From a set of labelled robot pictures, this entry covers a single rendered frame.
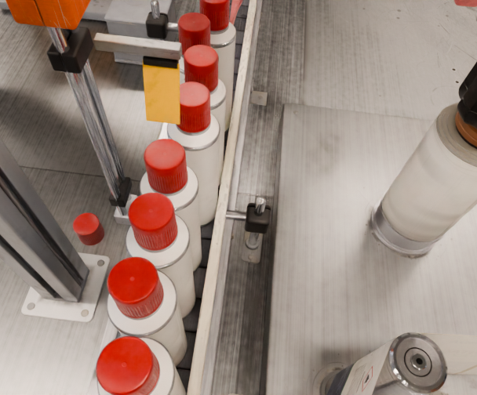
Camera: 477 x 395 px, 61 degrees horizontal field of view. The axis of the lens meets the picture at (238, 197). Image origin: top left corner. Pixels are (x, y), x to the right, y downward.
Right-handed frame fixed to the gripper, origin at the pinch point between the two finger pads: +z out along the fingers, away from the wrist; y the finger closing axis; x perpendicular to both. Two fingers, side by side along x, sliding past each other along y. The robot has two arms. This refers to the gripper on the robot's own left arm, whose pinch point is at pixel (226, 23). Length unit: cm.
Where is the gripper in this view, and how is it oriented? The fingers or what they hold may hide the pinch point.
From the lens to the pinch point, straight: 72.0
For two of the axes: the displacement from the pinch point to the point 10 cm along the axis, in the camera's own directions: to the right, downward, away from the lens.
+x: 0.6, -3.2, 9.5
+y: 9.9, 1.3, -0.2
